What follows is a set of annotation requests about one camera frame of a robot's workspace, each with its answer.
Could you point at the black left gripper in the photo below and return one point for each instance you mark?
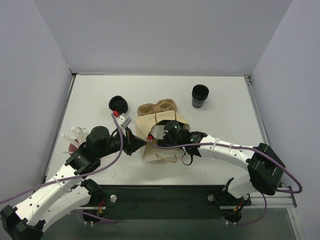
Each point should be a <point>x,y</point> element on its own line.
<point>128,144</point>

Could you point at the tan paper bag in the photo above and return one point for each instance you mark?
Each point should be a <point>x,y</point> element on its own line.
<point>143,125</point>

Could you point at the brown pulp cup carrier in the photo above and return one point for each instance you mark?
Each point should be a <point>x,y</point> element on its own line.
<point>162,105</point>

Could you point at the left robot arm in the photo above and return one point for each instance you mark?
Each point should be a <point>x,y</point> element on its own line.
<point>69,188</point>

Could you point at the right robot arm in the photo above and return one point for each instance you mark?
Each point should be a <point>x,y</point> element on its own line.
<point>263,167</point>

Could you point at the stack of black lids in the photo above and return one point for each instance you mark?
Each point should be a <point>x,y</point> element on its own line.
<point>118,104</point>

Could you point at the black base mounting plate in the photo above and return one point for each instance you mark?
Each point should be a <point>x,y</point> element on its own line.
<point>166,202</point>

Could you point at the pink straw holder cup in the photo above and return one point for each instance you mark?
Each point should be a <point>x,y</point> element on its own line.
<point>72,148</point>

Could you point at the stack of black cups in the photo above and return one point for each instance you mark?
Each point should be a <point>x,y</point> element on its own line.
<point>199,94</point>

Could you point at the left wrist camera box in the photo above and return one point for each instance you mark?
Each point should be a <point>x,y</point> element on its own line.
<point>123,121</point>

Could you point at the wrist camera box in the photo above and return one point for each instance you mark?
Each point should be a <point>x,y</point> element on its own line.
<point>157,132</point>
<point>123,121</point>

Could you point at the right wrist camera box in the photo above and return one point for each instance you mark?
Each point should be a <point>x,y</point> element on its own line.
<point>157,132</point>

